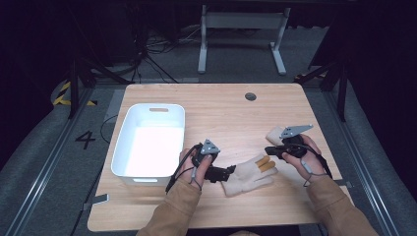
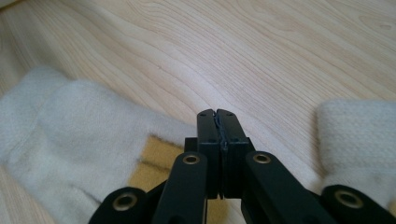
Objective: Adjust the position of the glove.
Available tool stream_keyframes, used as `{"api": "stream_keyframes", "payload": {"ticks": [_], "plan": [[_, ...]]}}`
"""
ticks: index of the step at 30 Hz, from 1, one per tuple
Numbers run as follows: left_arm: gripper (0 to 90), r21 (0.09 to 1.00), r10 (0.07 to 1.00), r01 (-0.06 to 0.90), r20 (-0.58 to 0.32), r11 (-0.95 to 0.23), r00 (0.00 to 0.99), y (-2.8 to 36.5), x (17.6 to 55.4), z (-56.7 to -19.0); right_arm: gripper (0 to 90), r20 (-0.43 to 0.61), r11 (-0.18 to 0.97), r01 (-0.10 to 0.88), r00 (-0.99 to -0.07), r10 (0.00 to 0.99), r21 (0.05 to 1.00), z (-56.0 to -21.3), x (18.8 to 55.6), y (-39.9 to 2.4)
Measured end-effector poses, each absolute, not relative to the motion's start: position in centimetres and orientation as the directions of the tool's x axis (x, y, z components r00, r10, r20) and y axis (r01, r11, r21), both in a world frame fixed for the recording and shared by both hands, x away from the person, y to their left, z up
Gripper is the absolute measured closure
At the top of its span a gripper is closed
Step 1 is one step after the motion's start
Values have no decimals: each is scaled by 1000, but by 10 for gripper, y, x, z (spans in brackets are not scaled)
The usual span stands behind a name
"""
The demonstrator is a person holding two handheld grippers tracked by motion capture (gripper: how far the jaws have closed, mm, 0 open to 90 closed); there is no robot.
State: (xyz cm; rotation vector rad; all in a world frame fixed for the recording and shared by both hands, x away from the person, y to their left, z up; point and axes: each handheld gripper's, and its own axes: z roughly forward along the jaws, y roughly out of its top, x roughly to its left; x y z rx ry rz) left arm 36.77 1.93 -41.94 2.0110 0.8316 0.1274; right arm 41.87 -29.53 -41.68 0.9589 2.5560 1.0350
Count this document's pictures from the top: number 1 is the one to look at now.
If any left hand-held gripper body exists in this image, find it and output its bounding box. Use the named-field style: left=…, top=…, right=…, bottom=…
left=191, top=139, right=229, bottom=184

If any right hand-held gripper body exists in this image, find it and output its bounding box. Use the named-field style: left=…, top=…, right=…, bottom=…
left=279, top=124, right=314, bottom=159

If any white plastic bin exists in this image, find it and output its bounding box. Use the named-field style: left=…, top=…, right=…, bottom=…
left=110, top=102, right=186, bottom=187

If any person's right hand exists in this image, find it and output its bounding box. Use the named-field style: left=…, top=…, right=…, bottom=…
left=281, top=134, right=328, bottom=184

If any person's left hand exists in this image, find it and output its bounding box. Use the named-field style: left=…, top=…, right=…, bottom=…
left=179, top=147, right=216, bottom=191

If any person's knee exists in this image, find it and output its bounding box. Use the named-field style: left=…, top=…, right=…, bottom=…
left=228, top=230, right=261, bottom=236

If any black metal stand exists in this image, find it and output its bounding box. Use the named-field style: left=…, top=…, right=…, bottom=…
left=67, top=57, right=132, bottom=120
left=301, top=58, right=349, bottom=123

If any yellow and black floor tape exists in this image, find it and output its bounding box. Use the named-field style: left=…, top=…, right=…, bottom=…
left=52, top=81, right=98, bottom=107

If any right hand-held gripper cable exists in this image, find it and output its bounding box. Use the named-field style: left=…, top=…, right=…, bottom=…
left=301, top=142, right=333, bottom=189

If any hand-held gripper cable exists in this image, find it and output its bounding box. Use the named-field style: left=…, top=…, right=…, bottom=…
left=301, top=142, right=333, bottom=189
left=165, top=144, right=204, bottom=195

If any left hand-held gripper cable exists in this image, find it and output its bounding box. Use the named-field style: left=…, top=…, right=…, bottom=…
left=165, top=144, right=204, bottom=195

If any grey table bracket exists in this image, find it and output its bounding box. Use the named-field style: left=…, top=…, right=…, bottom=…
left=333, top=179, right=354, bottom=190
left=82, top=194, right=110, bottom=211

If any black cable loop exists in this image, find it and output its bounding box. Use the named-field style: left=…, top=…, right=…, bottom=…
left=99, top=114, right=119, bottom=146

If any bundle of floor cables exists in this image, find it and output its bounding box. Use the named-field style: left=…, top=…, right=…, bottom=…
left=131, top=24, right=205, bottom=84

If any white metal desk frame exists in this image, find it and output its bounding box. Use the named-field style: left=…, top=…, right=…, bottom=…
left=197, top=4, right=292, bottom=77

